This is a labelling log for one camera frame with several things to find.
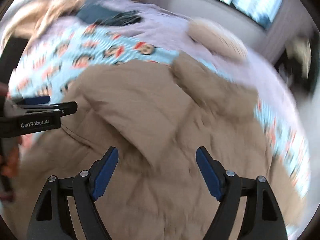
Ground tan puffer coat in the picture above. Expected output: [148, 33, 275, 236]
[3, 53, 304, 239]

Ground dark clothes pile on chair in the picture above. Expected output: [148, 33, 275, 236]
[274, 30, 319, 95]

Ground person's left hand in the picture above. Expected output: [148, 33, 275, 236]
[1, 83, 22, 200]

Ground blue monkey print blanket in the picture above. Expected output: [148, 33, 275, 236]
[9, 24, 310, 197]

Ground tan striped blanket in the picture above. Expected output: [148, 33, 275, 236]
[1, 0, 86, 49]

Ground folded blue jeans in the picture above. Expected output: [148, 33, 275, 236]
[75, 4, 143, 27]

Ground lavender bed sheet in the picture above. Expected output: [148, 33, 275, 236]
[30, 0, 296, 104]

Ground cream knitted pillow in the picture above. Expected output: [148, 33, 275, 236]
[187, 18, 247, 62]

